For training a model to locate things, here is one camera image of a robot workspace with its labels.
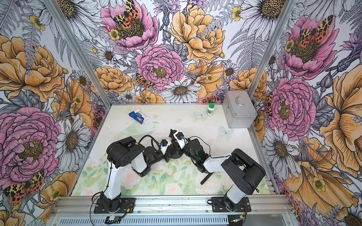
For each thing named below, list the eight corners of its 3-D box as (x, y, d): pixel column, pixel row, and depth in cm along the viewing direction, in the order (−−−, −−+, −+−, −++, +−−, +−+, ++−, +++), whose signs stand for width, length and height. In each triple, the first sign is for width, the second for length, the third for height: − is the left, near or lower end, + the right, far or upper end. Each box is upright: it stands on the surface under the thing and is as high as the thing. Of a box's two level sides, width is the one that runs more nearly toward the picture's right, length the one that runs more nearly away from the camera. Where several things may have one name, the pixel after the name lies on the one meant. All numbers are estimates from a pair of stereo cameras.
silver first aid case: (227, 128, 109) (233, 114, 96) (221, 102, 128) (225, 87, 115) (249, 128, 109) (258, 114, 96) (240, 102, 128) (246, 87, 115)
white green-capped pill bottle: (207, 117, 117) (208, 108, 109) (206, 112, 121) (208, 103, 113) (213, 117, 117) (215, 108, 109) (212, 112, 121) (214, 103, 113)
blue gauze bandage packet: (130, 116, 116) (129, 113, 114) (138, 110, 120) (137, 107, 117) (141, 124, 111) (140, 121, 108) (149, 118, 115) (148, 115, 112)
